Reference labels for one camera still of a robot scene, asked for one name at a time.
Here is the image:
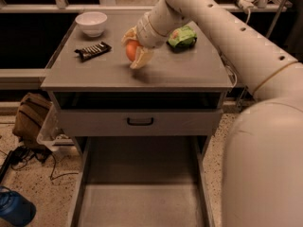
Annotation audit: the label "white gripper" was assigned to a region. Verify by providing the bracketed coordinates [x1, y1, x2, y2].
[121, 11, 167, 69]

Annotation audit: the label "orange fruit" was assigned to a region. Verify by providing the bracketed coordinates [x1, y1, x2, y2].
[126, 40, 140, 61]

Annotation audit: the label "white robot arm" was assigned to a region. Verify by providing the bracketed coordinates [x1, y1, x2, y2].
[122, 0, 303, 227]

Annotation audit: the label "grey drawer cabinet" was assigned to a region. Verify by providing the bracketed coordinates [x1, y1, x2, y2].
[42, 10, 232, 148]

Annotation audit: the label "grey top drawer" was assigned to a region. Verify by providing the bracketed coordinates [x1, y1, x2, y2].
[58, 110, 223, 136]

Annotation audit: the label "open grey middle drawer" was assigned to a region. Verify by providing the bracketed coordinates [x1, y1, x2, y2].
[66, 136, 215, 227]

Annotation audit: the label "green chip bag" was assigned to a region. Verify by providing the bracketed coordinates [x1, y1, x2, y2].
[167, 26, 197, 48]

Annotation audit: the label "white ceramic bowl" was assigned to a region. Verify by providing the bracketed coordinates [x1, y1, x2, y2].
[75, 11, 107, 37]

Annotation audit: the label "dark chocolate bar wrapper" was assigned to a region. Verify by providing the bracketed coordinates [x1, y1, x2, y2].
[75, 42, 112, 61]

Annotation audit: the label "clear plastic bin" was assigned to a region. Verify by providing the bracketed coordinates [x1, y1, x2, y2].
[37, 106, 74, 151]

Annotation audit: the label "brown fabric bag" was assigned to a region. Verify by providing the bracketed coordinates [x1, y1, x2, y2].
[12, 93, 51, 150]

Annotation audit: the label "metal stand pole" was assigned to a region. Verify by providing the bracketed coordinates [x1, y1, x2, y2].
[234, 0, 292, 112]

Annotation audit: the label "blue water jug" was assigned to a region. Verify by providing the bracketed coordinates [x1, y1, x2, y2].
[0, 186, 36, 227]

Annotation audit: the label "black drawer handle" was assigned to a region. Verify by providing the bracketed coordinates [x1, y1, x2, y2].
[126, 117, 154, 127]

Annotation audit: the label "white power cable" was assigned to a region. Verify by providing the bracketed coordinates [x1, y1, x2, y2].
[224, 7, 252, 89]

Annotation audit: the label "black cables on floor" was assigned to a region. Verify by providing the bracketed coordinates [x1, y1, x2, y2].
[0, 145, 80, 183]

